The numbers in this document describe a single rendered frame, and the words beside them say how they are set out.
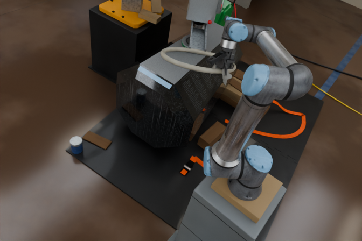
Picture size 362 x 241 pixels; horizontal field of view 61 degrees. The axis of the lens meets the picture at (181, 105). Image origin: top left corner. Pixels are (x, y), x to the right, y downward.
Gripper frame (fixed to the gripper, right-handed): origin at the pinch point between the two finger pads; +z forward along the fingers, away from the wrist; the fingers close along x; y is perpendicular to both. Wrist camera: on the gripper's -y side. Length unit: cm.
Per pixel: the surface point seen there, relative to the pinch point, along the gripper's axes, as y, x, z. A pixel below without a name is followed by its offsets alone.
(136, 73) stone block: -17, 78, 24
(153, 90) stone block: -9, 60, 31
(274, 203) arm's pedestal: 19, -51, 53
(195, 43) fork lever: 16, 54, -9
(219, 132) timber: 71, 65, 78
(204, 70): -9.7, 0.5, -6.3
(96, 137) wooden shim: -35, 108, 96
